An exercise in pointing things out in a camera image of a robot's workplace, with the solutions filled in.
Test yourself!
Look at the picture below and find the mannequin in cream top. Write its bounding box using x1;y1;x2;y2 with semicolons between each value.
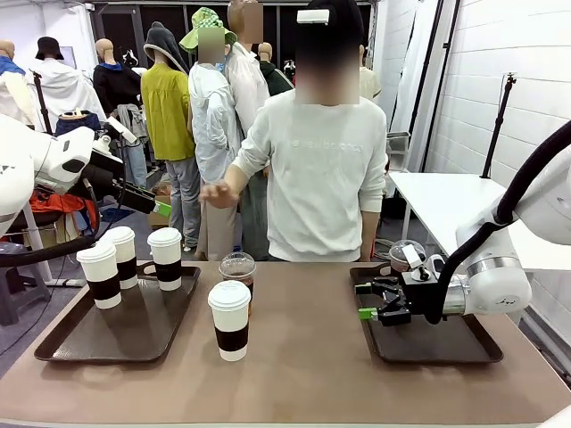
359;44;383;102

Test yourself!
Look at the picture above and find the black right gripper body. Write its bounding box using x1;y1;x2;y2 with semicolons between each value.
401;269;441;317

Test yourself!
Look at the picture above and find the person's right forearm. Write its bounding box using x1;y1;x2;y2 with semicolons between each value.
221;165;249;200

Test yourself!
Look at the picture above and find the black left arm cable sleeve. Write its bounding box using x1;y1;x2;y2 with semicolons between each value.
0;177;102;268

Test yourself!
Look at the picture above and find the mannequin in black top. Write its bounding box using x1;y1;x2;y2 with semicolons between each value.
92;37;151;188

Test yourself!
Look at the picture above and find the white head-mounted camera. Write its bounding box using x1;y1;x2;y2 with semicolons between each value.
296;8;331;26

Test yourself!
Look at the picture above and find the white paper cup black sleeve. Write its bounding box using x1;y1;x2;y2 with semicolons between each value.
98;226;139;290
146;226;184;292
76;242;122;310
207;280;252;362

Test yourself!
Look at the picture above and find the orange cloth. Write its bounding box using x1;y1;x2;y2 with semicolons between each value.
29;191;97;215

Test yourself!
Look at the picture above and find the black tripod pole with clamp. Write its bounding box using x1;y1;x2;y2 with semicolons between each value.
480;71;518;179

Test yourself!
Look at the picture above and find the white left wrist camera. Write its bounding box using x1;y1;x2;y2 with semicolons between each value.
104;116;139;146

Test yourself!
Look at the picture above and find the brown plastic serving tray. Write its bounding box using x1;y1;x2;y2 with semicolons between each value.
349;266;504;365
34;266;202;363

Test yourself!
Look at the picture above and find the black right arm cable sleeve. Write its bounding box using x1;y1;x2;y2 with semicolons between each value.
423;119;571;325

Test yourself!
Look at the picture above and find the mannequin in yellow top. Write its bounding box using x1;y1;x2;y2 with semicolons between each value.
140;39;202;251

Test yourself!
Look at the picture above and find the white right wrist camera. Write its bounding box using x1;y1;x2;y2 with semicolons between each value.
402;246;426;269

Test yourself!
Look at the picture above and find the grey knit hood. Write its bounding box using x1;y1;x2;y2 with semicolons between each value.
143;21;191;75

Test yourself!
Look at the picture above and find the black arm cable sleeve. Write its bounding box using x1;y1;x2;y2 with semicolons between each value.
0;177;102;268
423;119;571;325

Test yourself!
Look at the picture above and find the person's right hand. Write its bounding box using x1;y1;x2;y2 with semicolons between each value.
198;181;240;210

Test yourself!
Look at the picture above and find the mannequin in dark green hoodie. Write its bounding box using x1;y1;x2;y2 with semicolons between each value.
257;42;295;97

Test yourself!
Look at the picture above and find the person in white sweatshirt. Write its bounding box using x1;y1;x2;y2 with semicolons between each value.
229;0;388;263

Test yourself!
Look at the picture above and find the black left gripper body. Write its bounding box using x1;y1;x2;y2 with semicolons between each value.
83;162;126;202

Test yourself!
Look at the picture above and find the green checked sun hat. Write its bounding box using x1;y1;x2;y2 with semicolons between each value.
178;6;237;55

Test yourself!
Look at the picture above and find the white folding table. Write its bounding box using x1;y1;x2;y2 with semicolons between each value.
387;171;571;271

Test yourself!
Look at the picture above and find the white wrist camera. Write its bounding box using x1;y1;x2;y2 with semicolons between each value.
104;116;139;146
402;246;426;269

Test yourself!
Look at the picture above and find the mannequin in white cape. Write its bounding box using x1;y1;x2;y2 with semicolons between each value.
29;36;108;135

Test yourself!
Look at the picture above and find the clear dome-lid iced coffee cup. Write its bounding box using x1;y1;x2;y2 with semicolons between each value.
389;239;425;273
218;251;258;316

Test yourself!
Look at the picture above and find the person's left forearm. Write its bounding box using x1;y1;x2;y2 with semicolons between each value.
360;210;377;262

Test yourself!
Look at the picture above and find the cardboard box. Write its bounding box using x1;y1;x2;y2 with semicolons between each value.
149;182;173;229

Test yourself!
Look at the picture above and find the mannequin with blue scarf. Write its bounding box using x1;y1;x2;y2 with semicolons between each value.
0;38;39;128

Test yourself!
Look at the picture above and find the white table with white leg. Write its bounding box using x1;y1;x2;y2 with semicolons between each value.
20;202;86;287

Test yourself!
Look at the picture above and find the black bucket hat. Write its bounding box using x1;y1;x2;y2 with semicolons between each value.
34;36;66;62

